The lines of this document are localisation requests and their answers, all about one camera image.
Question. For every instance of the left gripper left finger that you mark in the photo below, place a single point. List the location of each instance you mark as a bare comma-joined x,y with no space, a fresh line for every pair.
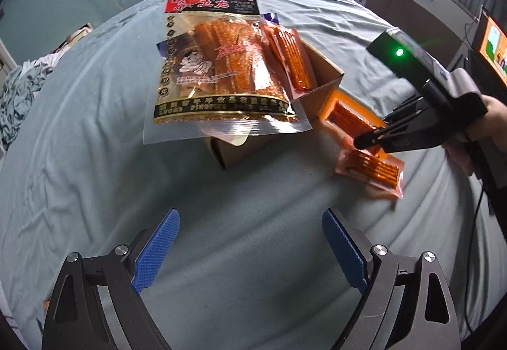
76,319

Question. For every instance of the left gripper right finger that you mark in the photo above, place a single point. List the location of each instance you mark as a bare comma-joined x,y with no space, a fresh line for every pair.
405,301

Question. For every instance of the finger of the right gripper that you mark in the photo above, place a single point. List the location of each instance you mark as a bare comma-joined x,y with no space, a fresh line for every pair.
385,137

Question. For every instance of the pink spicy stick packet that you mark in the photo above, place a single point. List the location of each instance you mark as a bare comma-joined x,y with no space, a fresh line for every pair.
347,118

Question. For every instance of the large clear spicy strip bag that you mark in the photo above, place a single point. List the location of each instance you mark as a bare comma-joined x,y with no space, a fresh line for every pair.
218,75

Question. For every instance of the blue noodle snack bag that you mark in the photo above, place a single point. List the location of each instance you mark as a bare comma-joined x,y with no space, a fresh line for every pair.
271,17

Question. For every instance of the person right hand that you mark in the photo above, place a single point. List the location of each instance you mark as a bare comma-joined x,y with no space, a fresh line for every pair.
491,126

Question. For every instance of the laptop with bright screen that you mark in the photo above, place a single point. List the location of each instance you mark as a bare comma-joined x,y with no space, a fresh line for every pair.
489,49

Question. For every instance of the cardboard box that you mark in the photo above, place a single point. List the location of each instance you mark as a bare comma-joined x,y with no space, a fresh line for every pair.
230,150

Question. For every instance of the pink packet in box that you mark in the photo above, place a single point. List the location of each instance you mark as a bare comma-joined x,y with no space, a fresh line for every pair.
291,53

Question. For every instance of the light blue bed sheet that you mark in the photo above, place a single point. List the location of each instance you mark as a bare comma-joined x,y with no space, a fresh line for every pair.
250,268

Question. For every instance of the crumpled blue blanket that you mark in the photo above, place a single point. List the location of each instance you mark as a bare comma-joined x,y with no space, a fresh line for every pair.
20,88

